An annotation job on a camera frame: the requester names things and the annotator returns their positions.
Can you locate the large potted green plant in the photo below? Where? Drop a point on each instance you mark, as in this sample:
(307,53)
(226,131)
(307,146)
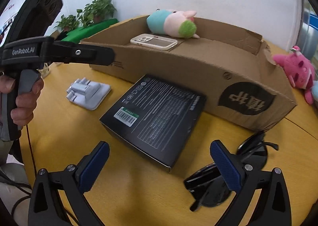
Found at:
(96,12)

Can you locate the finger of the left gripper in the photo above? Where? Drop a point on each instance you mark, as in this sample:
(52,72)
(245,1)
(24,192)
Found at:
(69,52)

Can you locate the black product box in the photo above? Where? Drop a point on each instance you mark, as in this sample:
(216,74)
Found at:
(156,117)

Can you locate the pink and teal plush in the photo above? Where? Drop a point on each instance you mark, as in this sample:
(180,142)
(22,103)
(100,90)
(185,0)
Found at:
(176,24)

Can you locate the pink bear plush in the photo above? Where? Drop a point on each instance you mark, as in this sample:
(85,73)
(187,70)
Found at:
(299,71)

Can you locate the person's left hand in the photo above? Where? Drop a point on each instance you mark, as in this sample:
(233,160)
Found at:
(26,103)

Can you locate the clear white phone case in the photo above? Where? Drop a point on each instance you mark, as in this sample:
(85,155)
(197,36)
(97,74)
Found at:
(154,42)

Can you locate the grey folding phone stand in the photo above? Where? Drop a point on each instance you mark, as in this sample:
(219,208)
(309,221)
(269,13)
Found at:
(87,94)

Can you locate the green cloth side table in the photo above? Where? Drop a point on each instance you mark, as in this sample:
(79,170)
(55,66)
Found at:
(81,33)

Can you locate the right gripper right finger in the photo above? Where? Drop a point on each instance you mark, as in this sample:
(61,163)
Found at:
(273,206)

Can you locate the blue and white plush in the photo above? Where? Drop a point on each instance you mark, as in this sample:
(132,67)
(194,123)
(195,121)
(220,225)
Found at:
(314,92)

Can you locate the small potted green plant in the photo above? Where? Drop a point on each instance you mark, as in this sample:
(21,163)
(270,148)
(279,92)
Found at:
(67,23)

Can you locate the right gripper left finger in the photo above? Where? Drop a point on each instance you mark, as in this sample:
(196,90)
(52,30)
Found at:
(46,206)

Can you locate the shallow cardboard box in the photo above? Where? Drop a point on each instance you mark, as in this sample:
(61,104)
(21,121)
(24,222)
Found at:
(231,66)

